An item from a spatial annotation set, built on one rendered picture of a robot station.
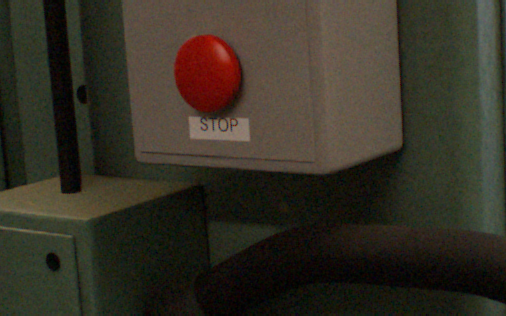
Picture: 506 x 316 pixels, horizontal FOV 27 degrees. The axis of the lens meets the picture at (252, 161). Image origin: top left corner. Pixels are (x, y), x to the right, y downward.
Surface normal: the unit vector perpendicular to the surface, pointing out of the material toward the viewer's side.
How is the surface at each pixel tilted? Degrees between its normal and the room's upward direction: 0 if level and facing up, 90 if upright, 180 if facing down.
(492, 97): 90
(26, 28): 90
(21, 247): 90
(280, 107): 90
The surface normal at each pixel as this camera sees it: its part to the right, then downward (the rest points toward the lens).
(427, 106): -0.59, 0.18
